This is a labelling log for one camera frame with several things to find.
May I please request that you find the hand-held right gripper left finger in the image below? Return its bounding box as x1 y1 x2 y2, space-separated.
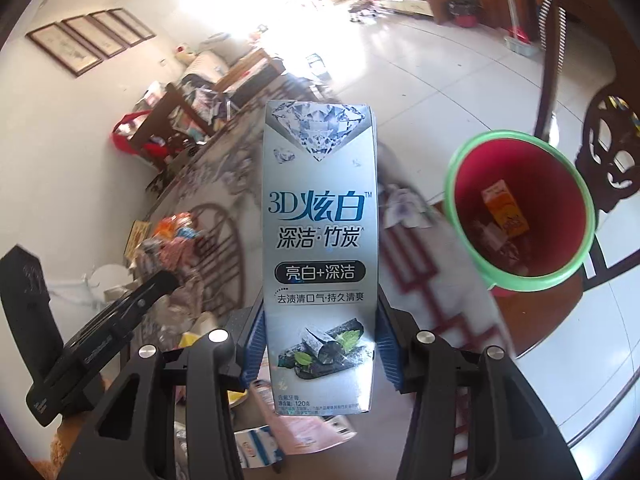
57 296 268 480

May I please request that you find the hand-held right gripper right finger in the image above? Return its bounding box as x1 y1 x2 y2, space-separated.
377 291 584 480

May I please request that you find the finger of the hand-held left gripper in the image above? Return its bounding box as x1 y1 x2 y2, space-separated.
64 269 182 351

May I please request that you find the pink carton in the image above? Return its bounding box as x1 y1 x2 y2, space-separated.
272 410 342 462

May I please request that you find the silver toothpaste box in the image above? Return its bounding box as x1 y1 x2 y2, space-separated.
262 100 382 417

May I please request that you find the red bin with green rim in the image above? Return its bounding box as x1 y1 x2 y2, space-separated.
445 131 597 297

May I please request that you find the yellow flat box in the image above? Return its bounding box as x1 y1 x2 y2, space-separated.
125 220 152 262

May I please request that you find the orange blue toy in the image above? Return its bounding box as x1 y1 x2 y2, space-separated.
125 210 217 311

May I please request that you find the white and blue packet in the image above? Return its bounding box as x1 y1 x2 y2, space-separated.
235 425 287 472

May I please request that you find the crumpled tissue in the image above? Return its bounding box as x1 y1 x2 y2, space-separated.
382 185 433 229

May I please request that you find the red bag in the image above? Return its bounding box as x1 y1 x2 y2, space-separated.
111 110 176 167

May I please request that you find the plain dark wooden chair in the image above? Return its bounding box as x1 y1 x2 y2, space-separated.
132 82 226 181

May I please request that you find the small orange carton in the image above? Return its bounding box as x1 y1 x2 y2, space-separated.
481 181 530 238

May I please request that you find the white striped cushion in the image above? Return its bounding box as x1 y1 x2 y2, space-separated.
184 50 237 87

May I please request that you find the carved wooden chair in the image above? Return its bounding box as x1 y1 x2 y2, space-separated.
531 0 640 286

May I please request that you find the dustpan with red brush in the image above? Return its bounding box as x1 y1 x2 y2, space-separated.
504 27 537 57

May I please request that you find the small red and black bin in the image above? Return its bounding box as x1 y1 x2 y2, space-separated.
446 0 483 29

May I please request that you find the framed wall picture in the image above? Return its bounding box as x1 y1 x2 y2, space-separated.
109 8 157 42
26 24 103 78
90 11 143 48
61 15 126 59

